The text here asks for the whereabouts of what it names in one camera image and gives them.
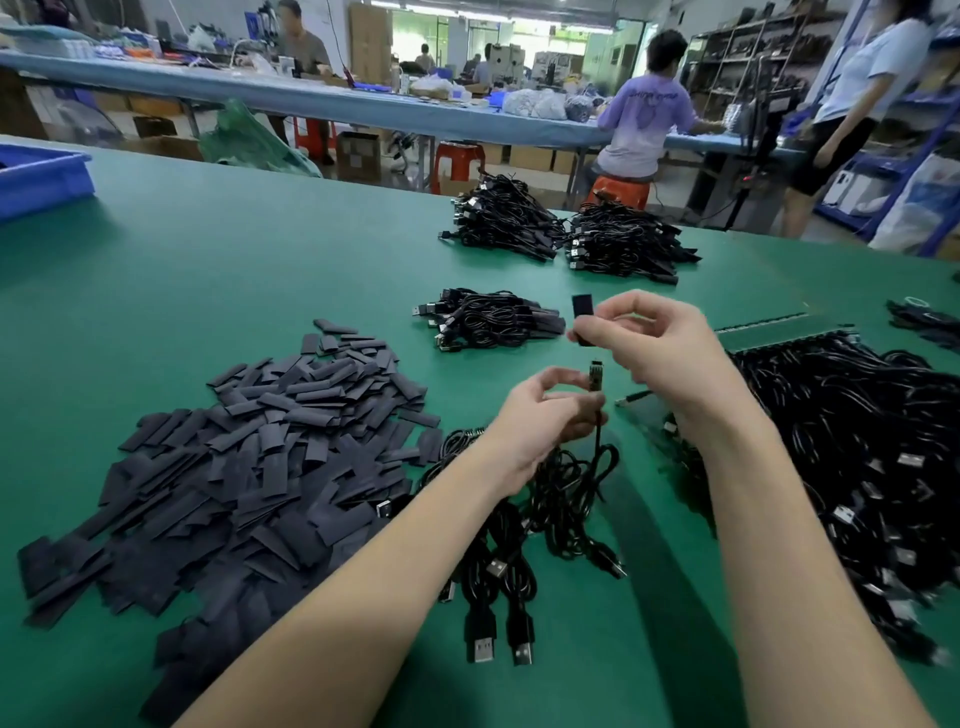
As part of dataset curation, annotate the person's right hand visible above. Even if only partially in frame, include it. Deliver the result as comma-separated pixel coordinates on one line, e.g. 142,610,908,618
570,289,774,452

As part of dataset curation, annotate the person's left hand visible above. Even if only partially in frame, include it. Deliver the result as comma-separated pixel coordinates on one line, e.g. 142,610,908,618
477,367,608,497

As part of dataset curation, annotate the black usb cable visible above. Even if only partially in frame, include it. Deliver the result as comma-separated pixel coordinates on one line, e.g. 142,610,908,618
585,360,609,482

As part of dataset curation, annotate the heap of finished black cables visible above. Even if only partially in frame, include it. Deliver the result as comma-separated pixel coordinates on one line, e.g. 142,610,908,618
414,286,569,354

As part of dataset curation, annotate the bundle of black cables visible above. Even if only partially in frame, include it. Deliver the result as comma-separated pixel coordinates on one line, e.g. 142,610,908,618
564,195,702,287
439,172,569,264

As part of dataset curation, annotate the joined bunch of black cables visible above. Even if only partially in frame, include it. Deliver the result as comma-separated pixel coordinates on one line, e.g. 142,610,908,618
375,427,632,669

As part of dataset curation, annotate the large pile of black cables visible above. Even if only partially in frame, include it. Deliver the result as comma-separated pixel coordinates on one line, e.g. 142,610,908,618
660,330,960,669

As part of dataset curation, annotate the small bundle of cables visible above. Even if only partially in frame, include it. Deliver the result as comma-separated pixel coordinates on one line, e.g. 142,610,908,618
885,297,960,354

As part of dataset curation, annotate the pile of black sleeve strips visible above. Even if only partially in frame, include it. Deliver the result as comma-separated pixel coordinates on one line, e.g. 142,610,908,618
18,318,447,725

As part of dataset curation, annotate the person's left forearm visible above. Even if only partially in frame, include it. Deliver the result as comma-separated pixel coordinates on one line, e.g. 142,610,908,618
177,450,519,728

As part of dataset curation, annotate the person's right forearm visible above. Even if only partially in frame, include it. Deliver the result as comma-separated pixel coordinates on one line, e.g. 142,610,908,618
697,412,939,728

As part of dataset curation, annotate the orange plastic stool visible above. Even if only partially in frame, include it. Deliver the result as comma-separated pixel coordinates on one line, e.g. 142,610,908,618
588,174,654,212

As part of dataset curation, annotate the black tripod stand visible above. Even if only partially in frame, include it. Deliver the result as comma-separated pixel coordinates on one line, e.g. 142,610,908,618
705,45,797,231

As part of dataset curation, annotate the white plastic bag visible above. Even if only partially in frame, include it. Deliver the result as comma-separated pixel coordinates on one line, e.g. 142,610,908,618
870,157,960,254

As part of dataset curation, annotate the dark storage shelf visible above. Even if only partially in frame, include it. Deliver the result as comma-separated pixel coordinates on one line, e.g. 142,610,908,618
682,7,842,107

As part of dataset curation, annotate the small upright cardboard box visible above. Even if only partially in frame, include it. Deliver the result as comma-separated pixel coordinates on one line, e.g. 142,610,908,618
336,130,389,185

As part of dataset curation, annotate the blue metal shelving rack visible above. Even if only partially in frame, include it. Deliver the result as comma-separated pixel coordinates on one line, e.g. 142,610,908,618
810,0,960,257

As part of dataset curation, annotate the green plastic bag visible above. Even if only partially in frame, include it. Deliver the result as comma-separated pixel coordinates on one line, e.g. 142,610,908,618
198,99,324,179

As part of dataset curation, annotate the long blue work table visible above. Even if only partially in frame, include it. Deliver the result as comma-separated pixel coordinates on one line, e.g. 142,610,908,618
0,52,819,164

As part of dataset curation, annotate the open cardboard box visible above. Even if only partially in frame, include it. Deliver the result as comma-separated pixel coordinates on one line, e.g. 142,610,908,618
120,135,204,162

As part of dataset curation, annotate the blue plastic bin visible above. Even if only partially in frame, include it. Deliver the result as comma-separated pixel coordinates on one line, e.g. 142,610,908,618
0,144,96,224

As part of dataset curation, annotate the large brown cardboard box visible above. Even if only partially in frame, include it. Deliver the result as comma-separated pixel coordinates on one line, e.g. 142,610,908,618
0,67,47,140

